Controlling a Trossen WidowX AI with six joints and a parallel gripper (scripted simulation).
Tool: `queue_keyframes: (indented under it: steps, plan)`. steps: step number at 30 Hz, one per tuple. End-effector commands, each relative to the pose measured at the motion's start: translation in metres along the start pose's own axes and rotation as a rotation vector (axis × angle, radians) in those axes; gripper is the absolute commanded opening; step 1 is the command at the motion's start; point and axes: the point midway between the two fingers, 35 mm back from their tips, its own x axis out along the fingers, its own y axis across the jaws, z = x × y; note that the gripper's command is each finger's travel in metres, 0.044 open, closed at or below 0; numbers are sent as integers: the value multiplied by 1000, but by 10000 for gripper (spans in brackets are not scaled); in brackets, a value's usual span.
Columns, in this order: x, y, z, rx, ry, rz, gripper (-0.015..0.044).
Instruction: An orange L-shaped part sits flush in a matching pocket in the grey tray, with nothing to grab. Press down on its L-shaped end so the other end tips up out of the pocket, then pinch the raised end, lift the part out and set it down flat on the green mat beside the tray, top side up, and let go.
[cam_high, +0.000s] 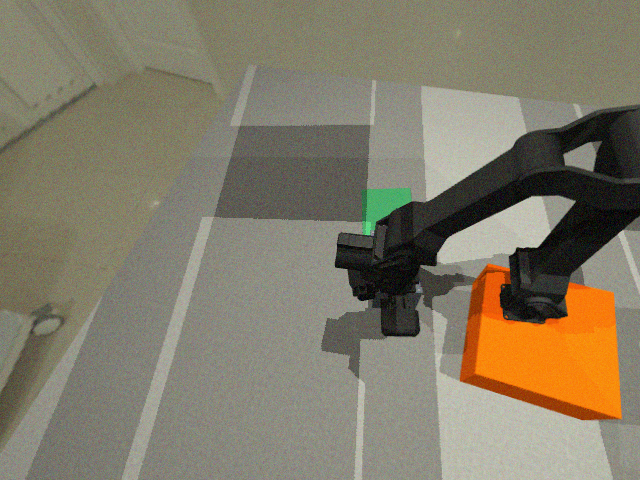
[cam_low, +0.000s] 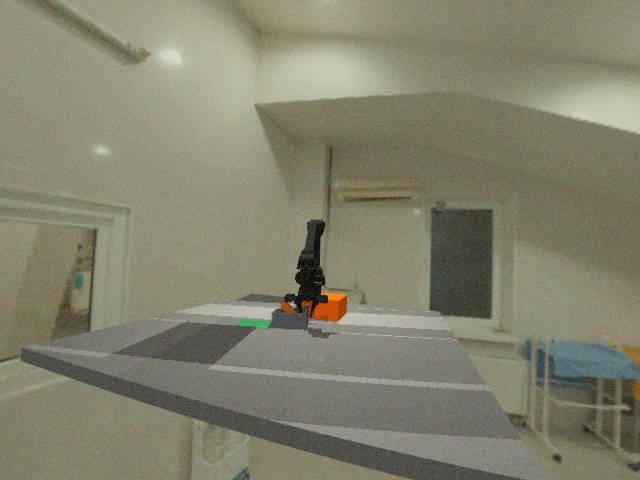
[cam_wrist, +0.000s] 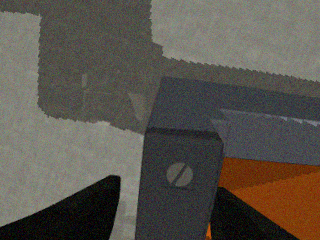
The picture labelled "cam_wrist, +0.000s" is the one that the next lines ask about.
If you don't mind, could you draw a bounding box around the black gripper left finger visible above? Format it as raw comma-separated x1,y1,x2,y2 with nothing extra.
0,175,121,240

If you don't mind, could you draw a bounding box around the orange block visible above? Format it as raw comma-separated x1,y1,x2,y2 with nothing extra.
217,157,320,240

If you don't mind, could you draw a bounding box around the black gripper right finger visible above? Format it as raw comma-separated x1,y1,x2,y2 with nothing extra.
209,187,300,240

